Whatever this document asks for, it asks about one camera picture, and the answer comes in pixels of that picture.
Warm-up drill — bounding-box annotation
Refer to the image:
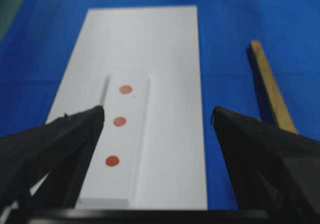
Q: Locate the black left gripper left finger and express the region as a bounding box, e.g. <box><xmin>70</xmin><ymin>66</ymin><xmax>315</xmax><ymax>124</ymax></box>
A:
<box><xmin>0</xmin><ymin>106</ymin><xmax>104</xmax><ymax>223</ymax></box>

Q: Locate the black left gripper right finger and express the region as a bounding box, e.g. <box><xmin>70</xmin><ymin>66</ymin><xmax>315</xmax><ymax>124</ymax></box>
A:
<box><xmin>211</xmin><ymin>106</ymin><xmax>320</xmax><ymax>223</ymax></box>

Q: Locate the wooden mallet hammer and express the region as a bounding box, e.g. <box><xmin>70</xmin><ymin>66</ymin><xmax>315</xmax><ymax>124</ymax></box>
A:
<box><xmin>247</xmin><ymin>40</ymin><xmax>298</xmax><ymax>134</ymax></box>

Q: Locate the small white raised block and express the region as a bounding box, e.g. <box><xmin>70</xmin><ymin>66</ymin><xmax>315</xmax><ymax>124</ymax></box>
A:
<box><xmin>78</xmin><ymin>73</ymin><xmax>150</xmax><ymax>209</ymax></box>

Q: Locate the blue table cloth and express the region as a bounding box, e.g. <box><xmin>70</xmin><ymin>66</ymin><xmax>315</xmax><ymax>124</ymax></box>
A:
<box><xmin>0</xmin><ymin>0</ymin><xmax>320</xmax><ymax>209</ymax></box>

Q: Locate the large white foam board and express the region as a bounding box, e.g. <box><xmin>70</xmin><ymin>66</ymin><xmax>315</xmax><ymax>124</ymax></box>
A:
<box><xmin>47</xmin><ymin>6</ymin><xmax>208</xmax><ymax>209</ymax></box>

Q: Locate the green backdrop curtain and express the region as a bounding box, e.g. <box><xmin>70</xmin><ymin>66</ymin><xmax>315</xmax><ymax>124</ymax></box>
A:
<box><xmin>0</xmin><ymin>0</ymin><xmax>24</xmax><ymax>41</ymax></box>

